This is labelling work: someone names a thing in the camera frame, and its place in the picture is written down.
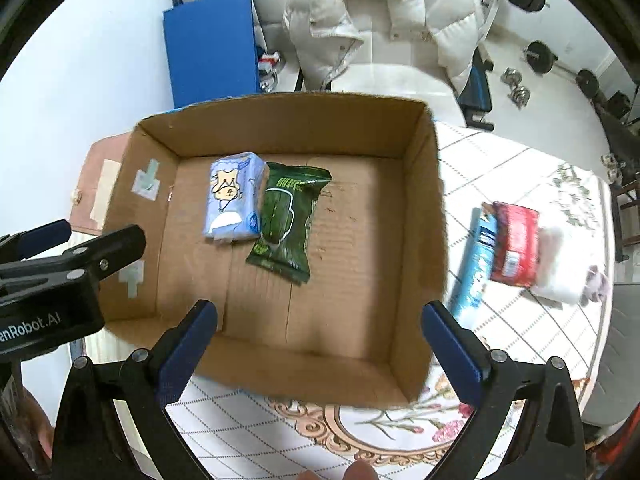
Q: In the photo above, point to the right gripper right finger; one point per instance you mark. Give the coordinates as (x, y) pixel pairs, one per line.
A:
(548, 442)

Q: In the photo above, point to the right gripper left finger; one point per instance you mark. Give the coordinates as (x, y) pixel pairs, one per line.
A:
(89, 442)

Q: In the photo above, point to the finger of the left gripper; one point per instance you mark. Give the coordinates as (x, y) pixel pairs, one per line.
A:
(26, 244)
(104, 255)

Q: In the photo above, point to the white cotton pads bag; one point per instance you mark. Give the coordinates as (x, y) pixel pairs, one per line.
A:
(564, 258)

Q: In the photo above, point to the red snack package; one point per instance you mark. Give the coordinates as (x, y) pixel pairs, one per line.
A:
(516, 253)

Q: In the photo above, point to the blue white tube package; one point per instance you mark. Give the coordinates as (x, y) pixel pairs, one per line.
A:
(475, 267)

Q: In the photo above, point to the operator hand fingertip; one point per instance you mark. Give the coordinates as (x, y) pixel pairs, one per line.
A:
(358, 470)

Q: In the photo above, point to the light blue tissue pack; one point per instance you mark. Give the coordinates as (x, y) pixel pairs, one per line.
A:
(231, 212)

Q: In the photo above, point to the green wet wipes pack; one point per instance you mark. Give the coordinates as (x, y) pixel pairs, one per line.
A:
(288, 204)

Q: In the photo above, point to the brown cardboard box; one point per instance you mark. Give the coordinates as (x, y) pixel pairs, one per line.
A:
(313, 222)

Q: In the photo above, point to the blue folded exercise mat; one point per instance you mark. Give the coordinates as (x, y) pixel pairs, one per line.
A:
(211, 51)

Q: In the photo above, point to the white puffer jacket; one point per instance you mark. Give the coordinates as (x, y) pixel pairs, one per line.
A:
(329, 36)

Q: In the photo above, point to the small chrome dumbbell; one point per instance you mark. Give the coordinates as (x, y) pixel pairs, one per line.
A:
(519, 94)

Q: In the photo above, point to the black blue weight bench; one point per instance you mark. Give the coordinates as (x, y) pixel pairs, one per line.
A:
(475, 100)

